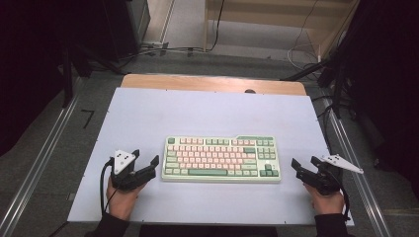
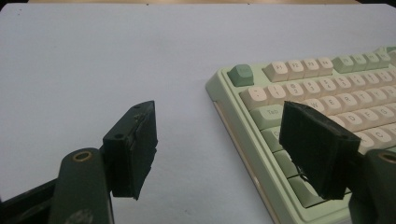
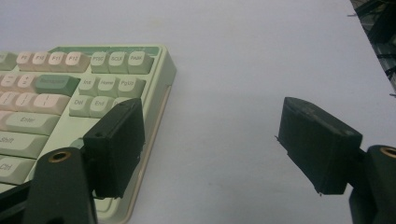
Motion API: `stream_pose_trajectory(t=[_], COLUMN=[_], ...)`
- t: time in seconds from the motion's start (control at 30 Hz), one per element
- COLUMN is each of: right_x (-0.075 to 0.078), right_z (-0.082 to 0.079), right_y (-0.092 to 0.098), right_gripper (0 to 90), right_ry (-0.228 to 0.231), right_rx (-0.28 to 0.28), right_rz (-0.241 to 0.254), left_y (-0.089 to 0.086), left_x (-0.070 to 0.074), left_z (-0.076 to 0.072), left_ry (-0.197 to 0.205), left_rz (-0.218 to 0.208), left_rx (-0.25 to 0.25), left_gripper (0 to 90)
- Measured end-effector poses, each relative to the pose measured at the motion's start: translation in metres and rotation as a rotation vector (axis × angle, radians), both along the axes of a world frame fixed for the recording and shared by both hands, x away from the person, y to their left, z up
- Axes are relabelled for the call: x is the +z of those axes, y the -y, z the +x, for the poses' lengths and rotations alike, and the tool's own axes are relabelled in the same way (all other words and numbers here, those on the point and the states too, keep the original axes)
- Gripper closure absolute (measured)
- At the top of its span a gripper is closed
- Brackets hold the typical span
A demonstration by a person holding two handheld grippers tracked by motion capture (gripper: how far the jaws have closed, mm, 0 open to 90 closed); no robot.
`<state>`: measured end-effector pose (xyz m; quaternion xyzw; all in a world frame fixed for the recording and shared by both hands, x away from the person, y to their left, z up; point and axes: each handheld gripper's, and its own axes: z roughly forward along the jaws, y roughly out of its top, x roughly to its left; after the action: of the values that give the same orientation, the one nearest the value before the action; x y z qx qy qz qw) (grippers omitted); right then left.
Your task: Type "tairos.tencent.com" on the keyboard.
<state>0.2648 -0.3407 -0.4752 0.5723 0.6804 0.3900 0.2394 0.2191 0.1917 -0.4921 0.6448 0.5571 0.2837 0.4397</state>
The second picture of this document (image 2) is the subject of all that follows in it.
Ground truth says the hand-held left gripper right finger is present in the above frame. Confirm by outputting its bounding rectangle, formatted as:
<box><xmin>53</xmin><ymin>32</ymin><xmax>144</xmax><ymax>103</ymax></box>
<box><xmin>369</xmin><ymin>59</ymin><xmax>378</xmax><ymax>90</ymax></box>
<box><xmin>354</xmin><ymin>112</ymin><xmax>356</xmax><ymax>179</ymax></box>
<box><xmin>278</xmin><ymin>100</ymin><xmax>362</xmax><ymax>201</ymax></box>

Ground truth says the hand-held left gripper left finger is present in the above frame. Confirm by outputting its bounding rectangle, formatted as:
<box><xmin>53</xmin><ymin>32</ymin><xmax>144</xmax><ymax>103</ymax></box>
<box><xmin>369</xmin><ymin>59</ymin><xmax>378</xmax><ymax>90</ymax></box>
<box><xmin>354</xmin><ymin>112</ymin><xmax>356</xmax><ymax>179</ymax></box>
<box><xmin>102</xmin><ymin>100</ymin><xmax>159</xmax><ymax>201</ymax></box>

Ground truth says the green and cream keyboard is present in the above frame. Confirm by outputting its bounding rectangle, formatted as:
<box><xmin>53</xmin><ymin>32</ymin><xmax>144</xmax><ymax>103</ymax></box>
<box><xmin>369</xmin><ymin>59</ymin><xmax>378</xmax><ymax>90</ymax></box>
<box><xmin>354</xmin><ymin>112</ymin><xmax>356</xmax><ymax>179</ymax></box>
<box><xmin>205</xmin><ymin>46</ymin><xmax>396</xmax><ymax>224</ymax></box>

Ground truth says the white table cover sheet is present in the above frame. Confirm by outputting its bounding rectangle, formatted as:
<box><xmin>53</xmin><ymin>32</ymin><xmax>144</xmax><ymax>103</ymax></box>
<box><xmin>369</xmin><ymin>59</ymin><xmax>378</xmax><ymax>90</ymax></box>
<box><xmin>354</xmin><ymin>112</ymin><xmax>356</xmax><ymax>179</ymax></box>
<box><xmin>0</xmin><ymin>3</ymin><xmax>396</xmax><ymax>224</ymax></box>

